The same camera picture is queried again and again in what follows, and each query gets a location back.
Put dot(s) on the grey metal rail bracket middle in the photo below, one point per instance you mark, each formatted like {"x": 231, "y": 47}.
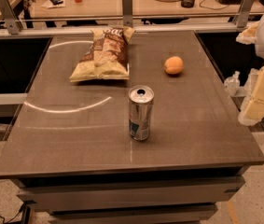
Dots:
{"x": 127, "y": 12}

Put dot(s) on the yellow brown chip bag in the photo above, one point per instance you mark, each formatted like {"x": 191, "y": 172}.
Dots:
{"x": 107, "y": 57}

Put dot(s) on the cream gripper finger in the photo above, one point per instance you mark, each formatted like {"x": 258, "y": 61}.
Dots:
{"x": 248, "y": 36}
{"x": 252, "y": 109}

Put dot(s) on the grey table base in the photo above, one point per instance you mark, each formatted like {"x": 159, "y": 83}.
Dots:
{"x": 164, "y": 197}

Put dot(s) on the grey metal rail bracket left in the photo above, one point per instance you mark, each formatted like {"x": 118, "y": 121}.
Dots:
{"x": 11, "y": 20}

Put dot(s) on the grey metal rail bracket right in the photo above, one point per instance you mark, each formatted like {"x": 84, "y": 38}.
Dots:
{"x": 241, "y": 19}

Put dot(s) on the silver drink can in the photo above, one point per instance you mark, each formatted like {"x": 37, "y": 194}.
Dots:
{"x": 141, "y": 100}

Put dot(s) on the orange fruit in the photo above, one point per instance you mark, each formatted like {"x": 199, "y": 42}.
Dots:
{"x": 174, "y": 65}

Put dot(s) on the clear plastic bottle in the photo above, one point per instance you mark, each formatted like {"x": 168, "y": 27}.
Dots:
{"x": 232, "y": 84}

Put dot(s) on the black mesh pen cup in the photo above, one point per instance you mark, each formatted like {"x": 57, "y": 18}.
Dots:
{"x": 187, "y": 3}

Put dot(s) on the grey metal rail bracket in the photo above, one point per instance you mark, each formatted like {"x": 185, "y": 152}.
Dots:
{"x": 11, "y": 20}
{"x": 241, "y": 19}
{"x": 127, "y": 12}

